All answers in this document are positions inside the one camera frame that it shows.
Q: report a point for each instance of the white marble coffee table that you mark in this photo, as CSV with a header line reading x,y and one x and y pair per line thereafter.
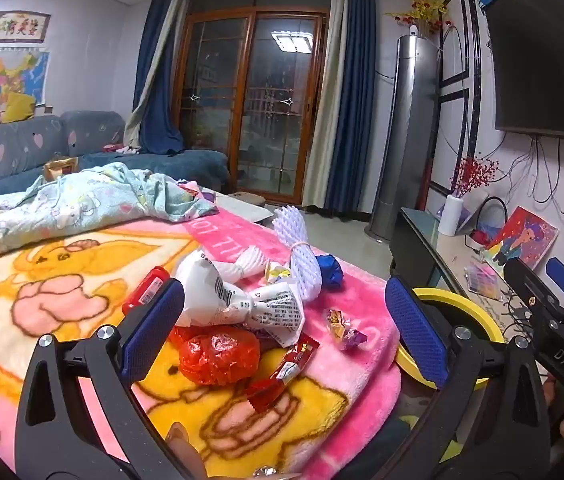
x,y
247,212

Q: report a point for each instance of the television cabinet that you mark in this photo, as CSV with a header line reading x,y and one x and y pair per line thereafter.
x,y
457,255

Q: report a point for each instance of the blue heart pattern sofa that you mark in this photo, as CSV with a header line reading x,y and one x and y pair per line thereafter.
x,y
26,145

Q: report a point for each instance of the long red wrapper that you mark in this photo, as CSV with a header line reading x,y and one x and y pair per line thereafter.
x,y
287,367

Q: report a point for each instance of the yellow artificial flowers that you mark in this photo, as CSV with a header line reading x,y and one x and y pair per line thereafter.
x,y
429,7

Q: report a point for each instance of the silver tower air conditioner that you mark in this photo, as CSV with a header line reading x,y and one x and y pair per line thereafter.
x,y
407,135

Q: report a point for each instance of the lavender foam fruit net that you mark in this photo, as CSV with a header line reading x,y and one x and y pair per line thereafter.
x,y
307,270

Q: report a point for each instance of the pack of coloured pens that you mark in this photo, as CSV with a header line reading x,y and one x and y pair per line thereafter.
x,y
484,280

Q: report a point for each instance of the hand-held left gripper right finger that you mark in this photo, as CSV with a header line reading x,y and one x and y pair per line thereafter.
x,y
414,330

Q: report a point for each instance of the person's green jacket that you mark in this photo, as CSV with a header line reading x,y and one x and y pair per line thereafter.
x,y
447,450

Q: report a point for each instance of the framed embroidery picture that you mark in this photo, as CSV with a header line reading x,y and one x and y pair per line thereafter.
x,y
19,26

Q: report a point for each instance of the blue wrapper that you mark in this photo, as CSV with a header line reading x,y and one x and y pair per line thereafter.
x,y
329,270

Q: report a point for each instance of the light blue printed quilt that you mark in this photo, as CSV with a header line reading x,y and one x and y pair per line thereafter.
x,y
86,200

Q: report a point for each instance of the brown stool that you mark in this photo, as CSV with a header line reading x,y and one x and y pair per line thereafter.
x,y
247,196

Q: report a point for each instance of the yellow pillow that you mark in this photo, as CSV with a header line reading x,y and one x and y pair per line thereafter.
x,y
17,107

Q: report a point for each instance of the gold gift box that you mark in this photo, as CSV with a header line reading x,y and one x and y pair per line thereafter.
x,y
61,167

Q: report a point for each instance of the white printed plastic bag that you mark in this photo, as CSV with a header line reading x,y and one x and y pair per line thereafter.
x,y
201,285

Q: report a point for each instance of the black wall television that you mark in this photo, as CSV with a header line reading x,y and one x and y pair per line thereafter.
x,y
547,50

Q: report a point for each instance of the wooden sliding glass door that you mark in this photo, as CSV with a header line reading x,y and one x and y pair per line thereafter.
x,y
252,110

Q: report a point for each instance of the wall map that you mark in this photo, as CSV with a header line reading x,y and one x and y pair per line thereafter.
x,y
6,72

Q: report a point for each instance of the red plastic bag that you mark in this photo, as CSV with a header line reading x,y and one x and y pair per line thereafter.
x,y
216,355

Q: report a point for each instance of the dark shiny candy wrapper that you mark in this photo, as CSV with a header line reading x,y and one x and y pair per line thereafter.
x,y
336,322

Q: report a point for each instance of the person's dark trousers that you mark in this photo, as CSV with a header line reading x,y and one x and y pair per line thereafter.
x,y
377,440

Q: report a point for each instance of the pink bear printed blanket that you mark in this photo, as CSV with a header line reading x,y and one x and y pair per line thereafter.
x,y
86,310

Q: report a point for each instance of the pink clothes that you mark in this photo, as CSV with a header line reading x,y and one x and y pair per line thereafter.
x,y
121,149

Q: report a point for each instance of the yellow round bin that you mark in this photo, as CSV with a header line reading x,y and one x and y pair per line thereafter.
x,y
462,300

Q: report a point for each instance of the red small bottle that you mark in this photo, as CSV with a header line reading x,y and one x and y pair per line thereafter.
x,y
149,285

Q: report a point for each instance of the blue curtain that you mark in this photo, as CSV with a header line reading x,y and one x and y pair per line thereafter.
x,y
159,85
357,85

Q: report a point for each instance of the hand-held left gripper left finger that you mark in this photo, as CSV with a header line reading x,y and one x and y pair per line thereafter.
x,y
154,330

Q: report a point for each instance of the white vase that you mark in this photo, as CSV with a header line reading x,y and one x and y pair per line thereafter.
x,y
450,215

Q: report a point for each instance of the white foam fruit net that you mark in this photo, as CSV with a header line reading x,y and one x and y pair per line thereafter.
x,y
254,265

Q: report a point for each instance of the colourful picture book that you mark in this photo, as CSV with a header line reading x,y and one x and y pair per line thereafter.
x,y
522,237

